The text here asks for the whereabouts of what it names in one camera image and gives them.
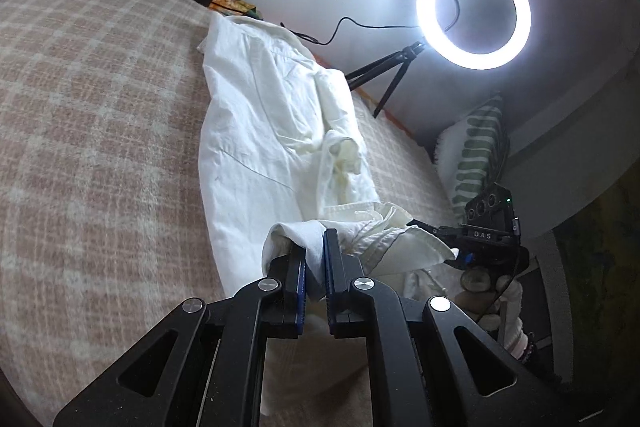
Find checked beige bed blanket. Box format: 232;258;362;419
0;0;464;427

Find white ring light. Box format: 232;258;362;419
416;0;533;70

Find gloved right hand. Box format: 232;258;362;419
454;268;529;360

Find black camera box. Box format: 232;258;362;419
464;183;521;237

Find black ring light tripod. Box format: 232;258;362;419
345;39;426;118

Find white shirt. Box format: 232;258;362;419
198;14;454;299

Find black power cable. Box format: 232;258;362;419
8;0;464;48

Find green striped white pillow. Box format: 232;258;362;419
434;94;510;220

